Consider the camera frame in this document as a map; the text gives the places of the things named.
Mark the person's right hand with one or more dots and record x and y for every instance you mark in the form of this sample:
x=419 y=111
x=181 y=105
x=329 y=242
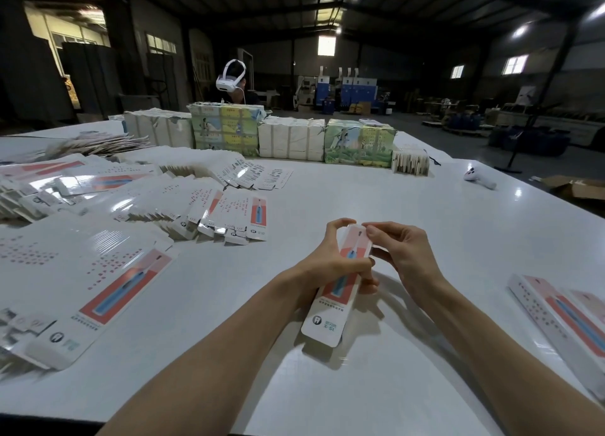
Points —
x=408 y=253

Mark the person's left hand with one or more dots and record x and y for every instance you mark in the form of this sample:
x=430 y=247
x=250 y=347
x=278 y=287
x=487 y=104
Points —
x=326 y=266

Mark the toothbrush carton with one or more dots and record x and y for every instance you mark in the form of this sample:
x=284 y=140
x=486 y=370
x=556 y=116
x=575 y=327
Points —
x=326 y=325

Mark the pile of carton blanks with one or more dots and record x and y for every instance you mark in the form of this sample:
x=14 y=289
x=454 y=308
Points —
x=94 y=242

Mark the person's right forearm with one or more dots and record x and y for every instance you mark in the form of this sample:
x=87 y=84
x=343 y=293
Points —
x=520 y=360

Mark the person's left forearm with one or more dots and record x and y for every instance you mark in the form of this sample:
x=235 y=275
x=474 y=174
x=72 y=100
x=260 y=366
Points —
x=213 y=370

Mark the small beige card stack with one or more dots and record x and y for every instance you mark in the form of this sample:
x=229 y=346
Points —
x=410 y=164

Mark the small black tool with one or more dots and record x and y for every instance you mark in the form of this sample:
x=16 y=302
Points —
x=431 y=159

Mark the small white object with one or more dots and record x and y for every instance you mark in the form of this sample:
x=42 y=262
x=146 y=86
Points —
x=479 y=176

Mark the green printed carton bundle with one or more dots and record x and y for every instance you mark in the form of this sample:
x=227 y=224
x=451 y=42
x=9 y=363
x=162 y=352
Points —
x=359 y=144

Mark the row of white cartons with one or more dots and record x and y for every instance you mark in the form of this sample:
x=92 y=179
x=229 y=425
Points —
x=158 y=128
x=291 y=140

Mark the blue bins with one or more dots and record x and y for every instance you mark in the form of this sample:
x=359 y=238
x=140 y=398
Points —
x=529 y=140

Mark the green yellow carton bundle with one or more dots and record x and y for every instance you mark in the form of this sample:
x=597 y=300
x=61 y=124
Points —
x=227 y=130

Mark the blue machine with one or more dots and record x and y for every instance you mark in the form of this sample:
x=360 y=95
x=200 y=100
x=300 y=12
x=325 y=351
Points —
x=357 y=93

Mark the black floor stand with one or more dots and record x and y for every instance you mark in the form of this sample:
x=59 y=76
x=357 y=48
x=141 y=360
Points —
x=529 y=128

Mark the open cardboard box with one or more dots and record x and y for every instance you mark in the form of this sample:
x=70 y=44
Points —
x=577 y=193

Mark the white headset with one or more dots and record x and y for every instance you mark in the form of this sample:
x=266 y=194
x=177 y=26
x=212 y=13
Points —
x=231 y=79

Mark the square bright window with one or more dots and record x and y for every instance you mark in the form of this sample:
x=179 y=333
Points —
x=326 y=45

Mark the grey crate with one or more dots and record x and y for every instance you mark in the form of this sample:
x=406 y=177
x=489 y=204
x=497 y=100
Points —
x=139 y=103

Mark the pile of grey flat sheets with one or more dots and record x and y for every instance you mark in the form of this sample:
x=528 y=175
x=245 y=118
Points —
x=71 y=147

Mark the dark grey cabinet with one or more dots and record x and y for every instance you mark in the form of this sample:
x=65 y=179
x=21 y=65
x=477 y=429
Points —
x=92 y=81

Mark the small wall window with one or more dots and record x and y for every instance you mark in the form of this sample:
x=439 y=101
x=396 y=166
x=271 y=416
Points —
x=457 y=72

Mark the double wall window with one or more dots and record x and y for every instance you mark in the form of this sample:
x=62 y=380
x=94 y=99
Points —
x=515 y=64

